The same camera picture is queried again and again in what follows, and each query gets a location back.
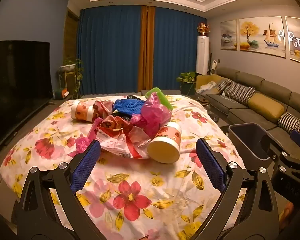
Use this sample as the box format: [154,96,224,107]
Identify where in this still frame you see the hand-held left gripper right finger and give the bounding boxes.
[195,137,287,233]

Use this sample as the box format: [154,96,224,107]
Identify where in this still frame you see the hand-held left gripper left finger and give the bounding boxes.
[11,139,102,233]

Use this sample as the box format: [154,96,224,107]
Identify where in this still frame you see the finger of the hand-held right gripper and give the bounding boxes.
[290,129,300,153]
[260,132,294,163]

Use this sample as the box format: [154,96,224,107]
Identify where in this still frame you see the small pink plastic bag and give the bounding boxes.
[69,136,93,157]

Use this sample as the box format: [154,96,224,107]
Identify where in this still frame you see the grey plastic bin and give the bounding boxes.
[228,122,274,161]

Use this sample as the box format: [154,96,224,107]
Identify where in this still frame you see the large red white wrapper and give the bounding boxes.
[90,116,150,159]

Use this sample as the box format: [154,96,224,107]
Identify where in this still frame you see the floral printed paper tub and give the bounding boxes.
[147,122,182,164]
[70,99,95,122]

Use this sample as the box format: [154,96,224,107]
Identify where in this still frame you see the small red snack wrapper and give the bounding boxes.
[94,100,114,118]

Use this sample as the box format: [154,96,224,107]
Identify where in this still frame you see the blue foam net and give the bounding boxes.
[112,99,147,117]

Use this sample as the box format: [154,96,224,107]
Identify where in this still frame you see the large pink plastic bag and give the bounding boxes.
[131,92,173,137]

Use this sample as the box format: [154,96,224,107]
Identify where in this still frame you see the green foam net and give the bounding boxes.
[145,87,174,110]

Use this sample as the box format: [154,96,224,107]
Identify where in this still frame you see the yellow cushion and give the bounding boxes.
[247,93,285,123]

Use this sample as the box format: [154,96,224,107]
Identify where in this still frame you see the grey sectional sofa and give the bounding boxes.
[195,66,300,160]

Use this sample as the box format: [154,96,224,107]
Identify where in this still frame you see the dark coffee table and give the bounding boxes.
[196,94,231,130]

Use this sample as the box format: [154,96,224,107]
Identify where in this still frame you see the floral printed blanket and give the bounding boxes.
[0,95,248,240]

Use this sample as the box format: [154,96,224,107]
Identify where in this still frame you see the television cabinet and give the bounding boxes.
[0,95,74,170]

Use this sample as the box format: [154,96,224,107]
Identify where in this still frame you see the small patterned cushion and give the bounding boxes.
[215,78,233,93]

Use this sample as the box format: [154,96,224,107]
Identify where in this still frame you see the white clothes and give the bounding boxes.
[199,81,216,93]

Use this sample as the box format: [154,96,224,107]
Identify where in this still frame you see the gold plant stand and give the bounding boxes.
[64,71,77,97]

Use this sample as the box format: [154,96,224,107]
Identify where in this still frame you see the yellow sofa cover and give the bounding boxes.
[195,74,223,90]

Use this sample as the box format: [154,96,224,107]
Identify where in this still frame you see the plant in green pot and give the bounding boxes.
[177,71,196,95]

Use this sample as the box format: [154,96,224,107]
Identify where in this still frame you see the purple landscape painting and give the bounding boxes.
[285,16,300,67]

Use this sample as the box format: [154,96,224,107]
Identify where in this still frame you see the white stick vacuum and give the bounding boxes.
[210,52,220,75]

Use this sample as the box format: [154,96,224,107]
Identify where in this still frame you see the plant stand with pot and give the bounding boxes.
[57,57,85,98]

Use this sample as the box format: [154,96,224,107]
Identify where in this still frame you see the black flat television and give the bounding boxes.
[0,41,53,155]

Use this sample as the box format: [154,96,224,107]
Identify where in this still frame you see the tree and ship painting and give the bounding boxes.
[238,16,286,58]

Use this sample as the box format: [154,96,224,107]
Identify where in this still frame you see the white standing air conditioner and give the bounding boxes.
[195,35,210,75]

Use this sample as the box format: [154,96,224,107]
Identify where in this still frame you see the small landscape painting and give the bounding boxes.
[220,20,238,50]

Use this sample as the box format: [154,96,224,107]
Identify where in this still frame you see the blue curtain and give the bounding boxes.
[77,5,143,96]
[152,7,207,90]

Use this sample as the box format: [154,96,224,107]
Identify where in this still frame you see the orange curtain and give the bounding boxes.
[137,5,156,93]

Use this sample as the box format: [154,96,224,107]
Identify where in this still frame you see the red gold flower decoration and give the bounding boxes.
[197,22,211,37]

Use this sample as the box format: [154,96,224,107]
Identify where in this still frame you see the white charger cable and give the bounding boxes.
[221,92,236,103]

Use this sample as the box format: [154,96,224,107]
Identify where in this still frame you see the wooden wall panel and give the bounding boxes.
[64,8,80,60]

